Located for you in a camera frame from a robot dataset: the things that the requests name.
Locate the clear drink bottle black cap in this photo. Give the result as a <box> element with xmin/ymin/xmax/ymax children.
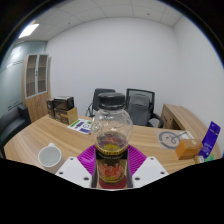
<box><xmin>90</xmin><ymin>92</ymin><xmax>134</xmax><ymax>190</ymax></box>

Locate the small dark brown box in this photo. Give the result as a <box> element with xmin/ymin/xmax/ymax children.
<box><xmin>45</xmin><ymin>98</ymin><xmax>56</xmax><ymax>119</ymax></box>

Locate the tan cardboard box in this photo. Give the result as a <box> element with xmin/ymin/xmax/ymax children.
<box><xmin>53</xmin><ymin>106</ymin><xmax>79</xmax><ymax>126</ymax></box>

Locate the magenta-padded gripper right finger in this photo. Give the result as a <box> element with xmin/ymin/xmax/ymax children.
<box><xmin>126</xmin><ymin>144</ymin><xmax>170</xmax><ymax>188</ymax></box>

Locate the dark brown printed box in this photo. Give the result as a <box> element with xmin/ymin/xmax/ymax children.
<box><xmin>53</xmin><ymin>96</ymin><xmax>75</xmax><ymax>112</ymax></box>

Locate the wooden glass-door cabinet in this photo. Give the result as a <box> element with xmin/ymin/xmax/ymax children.
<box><xmin>21</xmin><ymin>53</ymin><xmax>51</xmax><ymax>123</ymax></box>

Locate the wooden side desk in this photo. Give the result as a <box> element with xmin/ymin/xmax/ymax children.
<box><xmin>160</xmin><ymin>103</ymin><xmax>209</xmax><ymax>134</ymax></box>

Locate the white green purple leaflet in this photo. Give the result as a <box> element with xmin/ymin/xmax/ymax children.
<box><xmin>67</xmin><ymin>118</ymin><xmax>93</xmax><ymax>135</ymax></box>

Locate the purple hanging package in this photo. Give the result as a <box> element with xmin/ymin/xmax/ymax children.
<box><xmin>198</xmin><ymin>121</ymin><xmax>222</xmax><ymax>159</ymax></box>

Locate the rectangular ceiling light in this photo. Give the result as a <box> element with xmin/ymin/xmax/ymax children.
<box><xmin>18</xmin><ymin>23</ymin><xmax>40</xmax><ymax>39</ymax></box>

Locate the mesh office chair grey jacket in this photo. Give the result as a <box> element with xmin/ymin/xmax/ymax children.
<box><xmin>123</xmin><ymin>88</ymin><xmax>164</xmax><ymax>129</ymax></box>

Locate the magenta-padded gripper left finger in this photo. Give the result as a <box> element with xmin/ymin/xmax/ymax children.
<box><xmin>54</xmin><ymin>143</ymin><xmax>99</xmax><ymax>189</ymax></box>

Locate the green packet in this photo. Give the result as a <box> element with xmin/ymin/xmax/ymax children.
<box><xmin>203</xmin><ymin>153</ymin><xmax>216</xmax><ymax>164</ymax></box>

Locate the black office chair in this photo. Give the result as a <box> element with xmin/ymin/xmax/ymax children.
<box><xmin>85</xmin><ymin>87</ymin><xmax>116</xmax><ymax>118</ymax></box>

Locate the black leather sofa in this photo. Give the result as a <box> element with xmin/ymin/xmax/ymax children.
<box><xmin>0</xmin><ymin>104</ymin><xmax>33</xmax><ymax>158</ymax></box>

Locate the tan snack packet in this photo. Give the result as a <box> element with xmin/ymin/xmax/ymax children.
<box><xmin>194</xmin><ymin>154</ymin><xmax>205</xmax><ymax>164</ymax></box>

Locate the white mug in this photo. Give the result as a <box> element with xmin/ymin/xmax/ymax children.
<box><xmin>37</xmin><ymin>142</ymin><xmax>66</xmax><ymax>174</ymax></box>

